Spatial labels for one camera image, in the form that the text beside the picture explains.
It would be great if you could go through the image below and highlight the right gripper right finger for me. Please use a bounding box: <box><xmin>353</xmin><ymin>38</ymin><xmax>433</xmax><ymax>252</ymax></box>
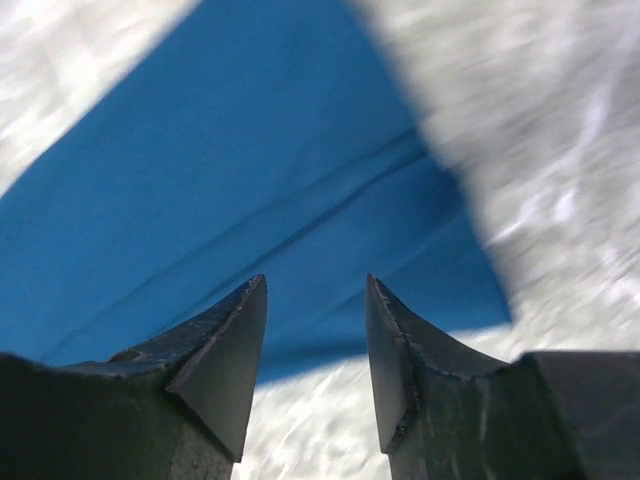
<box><xmin>366</xmin><ymin>277</ymin><xmax>639</xmax><ymax>479</ymax></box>

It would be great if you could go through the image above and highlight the blue t shirt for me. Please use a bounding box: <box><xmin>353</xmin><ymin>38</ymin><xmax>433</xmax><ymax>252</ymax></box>
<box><xmin>1</xmin><ymin>1</ymin><xmax>510</xmax><ymax>382</ymax></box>

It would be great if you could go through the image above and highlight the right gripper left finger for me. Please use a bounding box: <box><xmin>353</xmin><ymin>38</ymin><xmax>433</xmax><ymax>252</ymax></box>
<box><xmin>1</xmin><ymin>275</ymin><xmax>267</xmax><ymax>479</ymax></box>

